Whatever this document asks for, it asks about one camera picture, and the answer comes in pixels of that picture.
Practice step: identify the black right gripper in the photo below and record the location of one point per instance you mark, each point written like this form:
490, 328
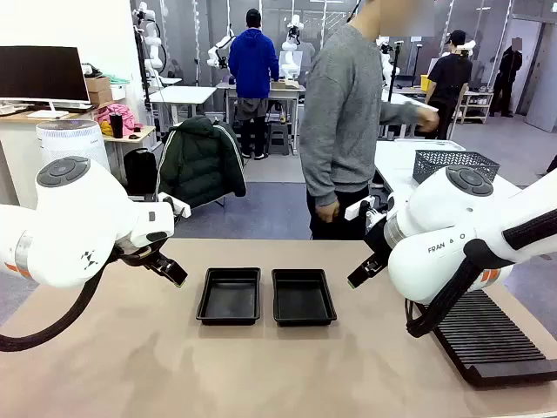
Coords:
377, 239

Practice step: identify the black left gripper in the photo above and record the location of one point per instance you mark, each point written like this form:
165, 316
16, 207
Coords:
139, 254

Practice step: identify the black ESD tray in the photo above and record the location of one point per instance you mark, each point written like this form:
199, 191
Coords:
229, 298
303, 298

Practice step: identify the person's right forearm grey sleeve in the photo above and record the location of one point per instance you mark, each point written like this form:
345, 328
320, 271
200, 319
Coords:
324, 174

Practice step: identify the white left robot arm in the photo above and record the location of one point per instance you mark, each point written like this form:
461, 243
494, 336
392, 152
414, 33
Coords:
78, 209

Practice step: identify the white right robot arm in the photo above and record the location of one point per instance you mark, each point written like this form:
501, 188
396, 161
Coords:
435, 209

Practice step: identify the person's left forearm grey sleeve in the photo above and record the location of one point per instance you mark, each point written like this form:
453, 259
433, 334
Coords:
400, 114

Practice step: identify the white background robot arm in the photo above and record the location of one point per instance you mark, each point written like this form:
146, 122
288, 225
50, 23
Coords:
219, 48
385, 61
292, 48
152, 43

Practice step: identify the person's right hand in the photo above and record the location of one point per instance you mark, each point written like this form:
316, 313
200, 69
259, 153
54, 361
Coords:
327, 212

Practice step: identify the person's left hand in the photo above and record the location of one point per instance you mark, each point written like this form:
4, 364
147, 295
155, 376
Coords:
428, 119

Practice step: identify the black backpack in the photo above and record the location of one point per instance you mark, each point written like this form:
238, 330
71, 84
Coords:
140, 172

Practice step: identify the large white table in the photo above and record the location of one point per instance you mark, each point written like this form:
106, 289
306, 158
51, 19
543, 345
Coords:
393, 161

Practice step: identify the dark green puffer jacket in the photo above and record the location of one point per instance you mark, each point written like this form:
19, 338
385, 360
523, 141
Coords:
200, 161

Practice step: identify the light wood side table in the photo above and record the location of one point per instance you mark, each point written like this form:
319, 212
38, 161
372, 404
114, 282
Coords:
130, 140

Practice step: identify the grey mesh basket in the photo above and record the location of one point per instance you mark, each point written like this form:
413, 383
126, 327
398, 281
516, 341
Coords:
452, 159

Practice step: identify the black slotted board rack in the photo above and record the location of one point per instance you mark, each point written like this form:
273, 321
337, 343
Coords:
491, 344

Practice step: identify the black tumbler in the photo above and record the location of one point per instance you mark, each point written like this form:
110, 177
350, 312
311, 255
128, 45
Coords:
116, 125

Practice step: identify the yellow cloth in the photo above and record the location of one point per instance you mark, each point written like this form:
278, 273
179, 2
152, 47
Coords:
106, 127

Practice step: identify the grey step stool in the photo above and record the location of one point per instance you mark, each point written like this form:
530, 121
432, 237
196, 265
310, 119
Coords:
278, 139

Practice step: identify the pink jacket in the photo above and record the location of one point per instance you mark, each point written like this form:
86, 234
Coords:
126, 115

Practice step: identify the white cylindrical air purifier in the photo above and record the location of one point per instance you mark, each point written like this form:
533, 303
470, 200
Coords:
71, 139

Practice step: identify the person in grey sweater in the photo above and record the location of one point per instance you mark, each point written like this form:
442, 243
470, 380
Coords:
344, 109

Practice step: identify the white background desk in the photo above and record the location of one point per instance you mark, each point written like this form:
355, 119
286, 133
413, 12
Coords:
180, 93

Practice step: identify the cardboard box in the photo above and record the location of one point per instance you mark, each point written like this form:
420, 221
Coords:
99, 89

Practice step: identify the yellow bin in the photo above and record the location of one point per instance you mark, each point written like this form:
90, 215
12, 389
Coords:
425, 82

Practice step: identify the wood top monitor desk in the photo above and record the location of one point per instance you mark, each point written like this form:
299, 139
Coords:
17, 143

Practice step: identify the white storage shelf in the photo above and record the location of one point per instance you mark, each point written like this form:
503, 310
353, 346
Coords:
476, 104

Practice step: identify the black tripod pole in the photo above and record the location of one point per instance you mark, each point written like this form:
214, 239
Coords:
395, 74

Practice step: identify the grey background work table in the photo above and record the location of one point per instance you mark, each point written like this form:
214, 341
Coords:
287, 87

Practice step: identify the person in black with cap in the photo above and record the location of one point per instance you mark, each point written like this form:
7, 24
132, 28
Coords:
450, 78

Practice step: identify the person in blue hoodie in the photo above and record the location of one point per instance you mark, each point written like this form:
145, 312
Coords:
253, 65

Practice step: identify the black computer monitor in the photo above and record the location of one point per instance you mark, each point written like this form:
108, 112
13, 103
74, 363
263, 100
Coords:
41, 74

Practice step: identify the standing person in black clothes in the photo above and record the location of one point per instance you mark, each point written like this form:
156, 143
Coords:
507, 74

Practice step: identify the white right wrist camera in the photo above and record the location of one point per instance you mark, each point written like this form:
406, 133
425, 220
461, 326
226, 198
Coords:
359, 209

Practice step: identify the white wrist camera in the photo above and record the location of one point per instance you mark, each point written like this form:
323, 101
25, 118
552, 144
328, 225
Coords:
359, 209
178, 208

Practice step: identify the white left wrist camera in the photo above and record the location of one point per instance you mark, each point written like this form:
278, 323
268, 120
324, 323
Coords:
178, 208

